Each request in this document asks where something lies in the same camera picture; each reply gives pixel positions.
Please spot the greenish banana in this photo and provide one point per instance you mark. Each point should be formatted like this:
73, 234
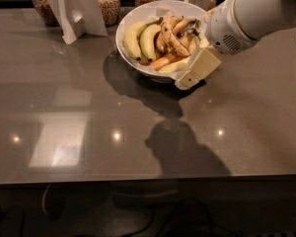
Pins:
147, 41
132, 38

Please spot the left glass nut jar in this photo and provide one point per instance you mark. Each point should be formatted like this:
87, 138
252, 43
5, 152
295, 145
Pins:
45, 12

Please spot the long yellow front banana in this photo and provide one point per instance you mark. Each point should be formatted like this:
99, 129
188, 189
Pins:
174, 67

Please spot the white ceramic bowl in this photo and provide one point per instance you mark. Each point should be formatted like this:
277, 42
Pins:
149, 12

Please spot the white paper bowl liner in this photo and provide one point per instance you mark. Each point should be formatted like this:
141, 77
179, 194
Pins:
187, 31

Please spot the far right glass jar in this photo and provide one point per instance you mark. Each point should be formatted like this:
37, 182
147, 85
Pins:
212, 4

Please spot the middle glass grain jar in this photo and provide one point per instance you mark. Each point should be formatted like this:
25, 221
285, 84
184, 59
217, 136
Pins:
110, 11

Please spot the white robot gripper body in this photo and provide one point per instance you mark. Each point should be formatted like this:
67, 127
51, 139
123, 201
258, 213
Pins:
222, 27

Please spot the orange ripe banana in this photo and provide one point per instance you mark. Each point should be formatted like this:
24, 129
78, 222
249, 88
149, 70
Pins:
163, 61

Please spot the white folded paper stand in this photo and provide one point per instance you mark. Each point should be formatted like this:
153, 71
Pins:
78, 17

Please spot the greenish banana far left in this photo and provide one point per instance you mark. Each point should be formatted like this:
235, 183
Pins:
132, 38

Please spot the spotted brown ripe banana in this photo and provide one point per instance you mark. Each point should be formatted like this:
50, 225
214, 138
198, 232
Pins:
170, 38

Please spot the cream flat gripper finger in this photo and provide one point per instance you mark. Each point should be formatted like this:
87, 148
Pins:
202, 63

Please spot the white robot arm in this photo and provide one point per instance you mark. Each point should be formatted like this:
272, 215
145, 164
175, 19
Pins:
259, 18

